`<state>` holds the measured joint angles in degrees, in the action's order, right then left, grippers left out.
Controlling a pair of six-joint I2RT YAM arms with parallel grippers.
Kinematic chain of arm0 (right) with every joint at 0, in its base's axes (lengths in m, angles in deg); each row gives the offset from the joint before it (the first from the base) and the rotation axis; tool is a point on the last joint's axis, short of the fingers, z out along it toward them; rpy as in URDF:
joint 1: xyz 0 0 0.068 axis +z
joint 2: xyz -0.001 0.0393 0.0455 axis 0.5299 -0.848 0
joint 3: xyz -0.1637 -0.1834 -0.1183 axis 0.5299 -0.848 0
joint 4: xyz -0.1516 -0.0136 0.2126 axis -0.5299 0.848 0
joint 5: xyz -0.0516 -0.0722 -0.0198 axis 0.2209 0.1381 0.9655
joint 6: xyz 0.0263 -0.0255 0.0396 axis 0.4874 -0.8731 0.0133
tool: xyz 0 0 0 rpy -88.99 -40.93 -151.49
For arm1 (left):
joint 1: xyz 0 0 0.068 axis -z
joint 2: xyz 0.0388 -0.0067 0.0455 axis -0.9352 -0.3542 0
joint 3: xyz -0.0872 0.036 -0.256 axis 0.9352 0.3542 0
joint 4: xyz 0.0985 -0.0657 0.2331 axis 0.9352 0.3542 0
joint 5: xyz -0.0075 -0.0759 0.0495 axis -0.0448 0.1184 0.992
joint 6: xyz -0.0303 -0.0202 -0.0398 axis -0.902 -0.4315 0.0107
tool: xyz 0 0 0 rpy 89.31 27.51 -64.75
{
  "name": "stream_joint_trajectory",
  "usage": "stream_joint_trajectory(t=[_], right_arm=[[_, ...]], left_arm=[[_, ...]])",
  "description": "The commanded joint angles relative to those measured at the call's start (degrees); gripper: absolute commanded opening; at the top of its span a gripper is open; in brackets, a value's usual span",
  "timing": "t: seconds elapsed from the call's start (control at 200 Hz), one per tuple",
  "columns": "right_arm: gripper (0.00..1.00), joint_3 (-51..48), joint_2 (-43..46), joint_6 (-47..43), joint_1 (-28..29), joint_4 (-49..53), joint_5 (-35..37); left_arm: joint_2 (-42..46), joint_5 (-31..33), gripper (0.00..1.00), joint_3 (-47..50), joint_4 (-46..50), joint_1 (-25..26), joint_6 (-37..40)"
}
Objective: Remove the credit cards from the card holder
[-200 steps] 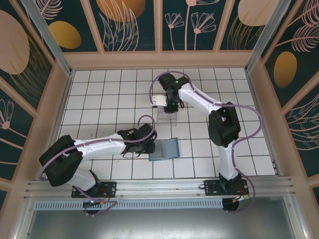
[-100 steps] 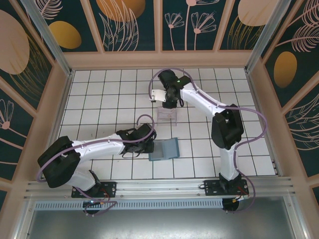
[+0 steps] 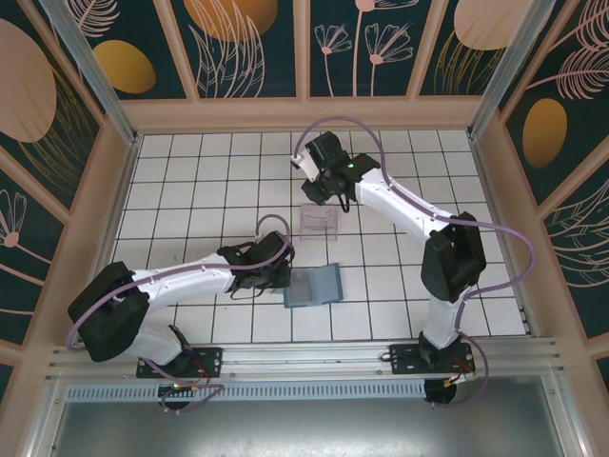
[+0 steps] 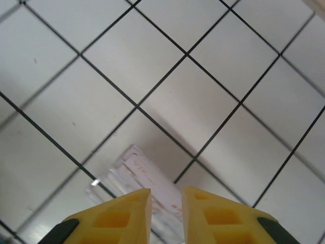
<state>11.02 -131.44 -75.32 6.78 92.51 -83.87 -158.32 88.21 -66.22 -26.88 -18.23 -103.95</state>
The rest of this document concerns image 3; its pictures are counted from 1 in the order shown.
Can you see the pink floral credit card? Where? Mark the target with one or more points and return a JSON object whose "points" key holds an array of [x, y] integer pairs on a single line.
{"points": [[314, 212], [326, 223]]}

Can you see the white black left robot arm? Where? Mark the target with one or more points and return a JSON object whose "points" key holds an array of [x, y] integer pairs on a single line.
{"points": [[185, 281]]}

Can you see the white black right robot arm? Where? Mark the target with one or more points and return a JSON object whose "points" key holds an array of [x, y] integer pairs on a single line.
{"points": [[399, 209]]}

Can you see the clear acrylic card stand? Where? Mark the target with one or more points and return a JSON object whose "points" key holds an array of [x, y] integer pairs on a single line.
{"points": [[314, 233]]}

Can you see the grey metal sheet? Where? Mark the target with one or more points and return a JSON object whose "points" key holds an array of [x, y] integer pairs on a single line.
{"points": [[304, 428]]}

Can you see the aluminium mounting rail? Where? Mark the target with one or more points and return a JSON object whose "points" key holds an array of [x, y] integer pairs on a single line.
{"points": [[304, 354]]}

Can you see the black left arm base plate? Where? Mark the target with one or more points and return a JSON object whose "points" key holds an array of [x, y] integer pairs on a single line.
{"points": [[209, 362]]}

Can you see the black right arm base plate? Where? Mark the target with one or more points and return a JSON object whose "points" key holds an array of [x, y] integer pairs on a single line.
{"points": [[404, 359]]}

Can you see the aluminium frame post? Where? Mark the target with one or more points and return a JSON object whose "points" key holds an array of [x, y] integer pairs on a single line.
{"points": [[96, 76], [514, 71]]}

